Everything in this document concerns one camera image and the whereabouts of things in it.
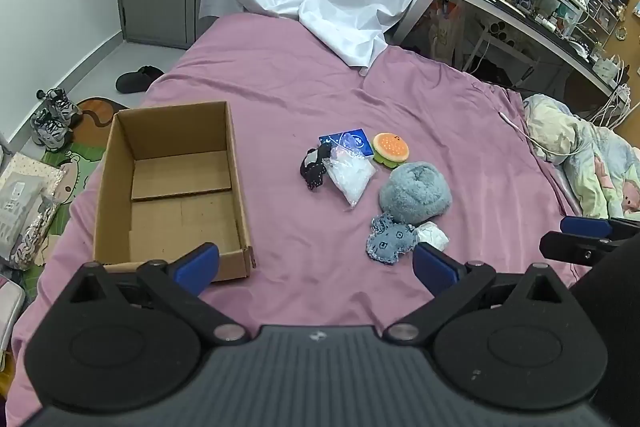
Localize grey printed bag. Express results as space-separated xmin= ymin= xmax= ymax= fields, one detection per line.
xmin=0 ymin=177 xmax=47 ymax=259

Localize brown cardboard box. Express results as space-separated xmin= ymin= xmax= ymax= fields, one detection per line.
xmin=92 ymin=101 xmax=257 ymax=283

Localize bundle of white cables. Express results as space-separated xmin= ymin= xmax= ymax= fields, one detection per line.
xmin=590 ymin=82 xmax=633 ymax=128

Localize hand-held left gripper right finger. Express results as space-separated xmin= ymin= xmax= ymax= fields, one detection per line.
xmin=382 ymin=242 xmax=576 ymax=344

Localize pink pouch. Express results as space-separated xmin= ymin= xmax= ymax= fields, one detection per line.
xmin=0 ymin=277 xmax=26 ymax=358

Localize printed paper bag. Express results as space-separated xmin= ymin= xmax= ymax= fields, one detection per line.
xmin=430 ymin=0 xmax=461 ymax=58

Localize black slippers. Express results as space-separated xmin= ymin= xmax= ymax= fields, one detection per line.
xmin=115 ymin=65 xmax=166 ymax=94

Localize blue card packet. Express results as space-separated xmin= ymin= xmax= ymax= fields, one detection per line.
xmin=318 ymin=125 xmax=375 ymax=158

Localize cartoon floor mat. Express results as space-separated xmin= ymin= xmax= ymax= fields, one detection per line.
xmin=20 ymin=96 xmax=132 ymax=303

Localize floral quilt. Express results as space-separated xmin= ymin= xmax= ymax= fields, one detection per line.
xmin=522 ymin=93 xmax=640 ymax=222

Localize small desktop shelf unit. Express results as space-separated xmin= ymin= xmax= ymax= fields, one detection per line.
xmin=582 ymin=0 xmax=631 ymax=52

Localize grey fluffy plush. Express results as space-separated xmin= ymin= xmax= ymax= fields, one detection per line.
xmin=378 ymin=161 xmax=453 ymax=226

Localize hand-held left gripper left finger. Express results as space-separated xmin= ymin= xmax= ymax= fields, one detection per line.
xmin=65 ymin=243 xmax=251 ymax=345

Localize beige dotted pouch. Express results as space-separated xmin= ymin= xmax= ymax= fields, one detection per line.
xmin=0 ymin=152 xmax=66 ymax=194

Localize blue denim fabric piece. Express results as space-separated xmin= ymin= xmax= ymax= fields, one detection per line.
xmin=369 ymin=212 xmax=418 ymax=265

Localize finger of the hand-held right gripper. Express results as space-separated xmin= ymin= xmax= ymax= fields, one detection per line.
xmin=560 ymin=215 xmax=640 ymax=239
xmin=539 ymin=231 xmax=627 ymax=266

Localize clear plastic bag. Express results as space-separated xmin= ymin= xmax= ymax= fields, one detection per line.
xmin=322 ymin=143 xmax=377 ymax=208

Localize hamburger plush toy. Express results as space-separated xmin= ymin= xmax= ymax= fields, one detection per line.
xmin=372 ymin=132 xmax=411 ymax=168

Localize white paper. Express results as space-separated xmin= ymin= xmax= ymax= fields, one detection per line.
xmin=415 ymin=221 xmax=449 ymax=253

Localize grey sneaker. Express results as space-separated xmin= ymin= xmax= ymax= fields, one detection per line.
xmin=30 ymin=111 xmax=69 ymax=152
xmin=37 ymin=88 xmax=83 ymax=128

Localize white charging cable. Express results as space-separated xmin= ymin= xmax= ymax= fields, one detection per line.
xmin=497 ymin=109 xmax=591 ymax=158

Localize silver foil packet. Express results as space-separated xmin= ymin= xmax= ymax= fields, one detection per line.
xmin=10 ymin=192 xmax=66 ymax=271

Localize black polka dot cloth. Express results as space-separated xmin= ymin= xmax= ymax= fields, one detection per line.
xmin=300 ymin=142 xmax=333 ymax=192

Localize pink bedsheet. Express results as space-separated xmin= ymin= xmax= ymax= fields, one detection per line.
xmin=10 ymin=13 xmax=591 ymax=413

